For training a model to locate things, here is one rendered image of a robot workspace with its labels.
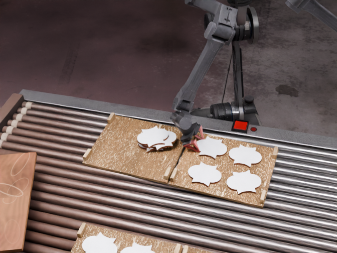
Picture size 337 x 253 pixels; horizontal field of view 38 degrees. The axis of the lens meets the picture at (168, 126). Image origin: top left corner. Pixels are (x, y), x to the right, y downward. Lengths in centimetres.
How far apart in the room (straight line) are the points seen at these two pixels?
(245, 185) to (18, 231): 93
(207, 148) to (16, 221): 88
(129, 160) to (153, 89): 198
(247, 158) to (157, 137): 42
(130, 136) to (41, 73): 231
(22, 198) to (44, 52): 292
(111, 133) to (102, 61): 224
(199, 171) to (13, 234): 81
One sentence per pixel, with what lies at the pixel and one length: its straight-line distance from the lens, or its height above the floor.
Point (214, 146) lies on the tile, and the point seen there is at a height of 95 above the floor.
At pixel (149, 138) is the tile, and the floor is 98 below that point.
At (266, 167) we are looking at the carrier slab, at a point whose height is 94.
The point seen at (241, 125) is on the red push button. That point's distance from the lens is 240.
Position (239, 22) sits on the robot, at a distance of 266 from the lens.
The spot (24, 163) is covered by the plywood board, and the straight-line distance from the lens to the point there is 218.
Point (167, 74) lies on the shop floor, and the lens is 432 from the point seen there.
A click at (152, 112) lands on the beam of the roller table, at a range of 250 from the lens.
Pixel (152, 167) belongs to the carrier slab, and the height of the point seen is 94.
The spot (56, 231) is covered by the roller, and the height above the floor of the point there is 92.
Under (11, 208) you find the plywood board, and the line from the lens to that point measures 203.
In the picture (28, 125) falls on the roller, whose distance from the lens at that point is 255.
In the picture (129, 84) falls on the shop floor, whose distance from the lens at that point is 423.
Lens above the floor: 253
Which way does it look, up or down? 42 degrees down
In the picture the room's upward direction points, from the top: 3 degrees counter-clockwise
